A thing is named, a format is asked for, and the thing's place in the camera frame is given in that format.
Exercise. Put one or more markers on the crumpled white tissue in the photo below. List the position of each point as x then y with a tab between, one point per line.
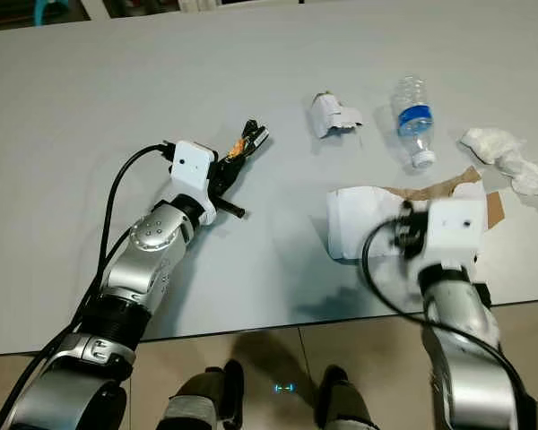
507	152

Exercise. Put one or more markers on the brown cardboard piece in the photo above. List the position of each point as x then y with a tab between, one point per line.
439	190

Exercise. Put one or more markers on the clear plastic water bottle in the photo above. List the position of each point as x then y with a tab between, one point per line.
414	112

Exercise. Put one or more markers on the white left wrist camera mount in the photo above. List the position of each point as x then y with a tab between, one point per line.
195	166

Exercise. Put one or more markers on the robot leg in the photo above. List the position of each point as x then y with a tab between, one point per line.
341	408
202	403

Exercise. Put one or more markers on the small white paper carton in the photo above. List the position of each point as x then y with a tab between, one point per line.
332	114

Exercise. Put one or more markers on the robot left leg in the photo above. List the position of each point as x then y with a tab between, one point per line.
202	403

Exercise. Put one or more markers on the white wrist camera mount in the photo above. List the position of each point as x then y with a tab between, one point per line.
195	166
459	224

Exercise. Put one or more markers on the white glass door cabinet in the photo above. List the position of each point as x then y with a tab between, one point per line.
206	4

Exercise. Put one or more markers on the blue standing fan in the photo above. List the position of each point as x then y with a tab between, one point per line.
49	7

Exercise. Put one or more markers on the black orange snack wrapper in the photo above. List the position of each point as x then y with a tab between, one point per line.
240	146

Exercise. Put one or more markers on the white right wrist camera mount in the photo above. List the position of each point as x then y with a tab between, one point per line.
459	224

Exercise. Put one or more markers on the robot right leg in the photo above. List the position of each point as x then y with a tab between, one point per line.
341	408

